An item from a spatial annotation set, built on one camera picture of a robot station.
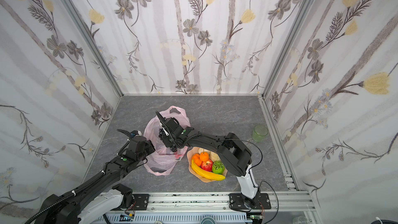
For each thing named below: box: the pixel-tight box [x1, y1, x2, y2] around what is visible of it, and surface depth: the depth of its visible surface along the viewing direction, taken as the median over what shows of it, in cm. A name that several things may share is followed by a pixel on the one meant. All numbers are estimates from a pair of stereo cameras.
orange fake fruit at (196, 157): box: [191, 152, 203, 167], surface depth 82 cm
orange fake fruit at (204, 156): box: [199, 151, 210, 162], surface depth 81 cm
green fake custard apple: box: [211, 160, 225, 175], surface depth 79 cm
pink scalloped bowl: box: [186, 146, 228, 183], surface depth 80 cm
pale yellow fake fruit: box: [209, 150, 221, 163], surface depth 84 cm
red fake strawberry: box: [200, 159, 213, 173], surface depth 82 cm
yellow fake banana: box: [190, 159, 226, 181], surface depth 80 cm
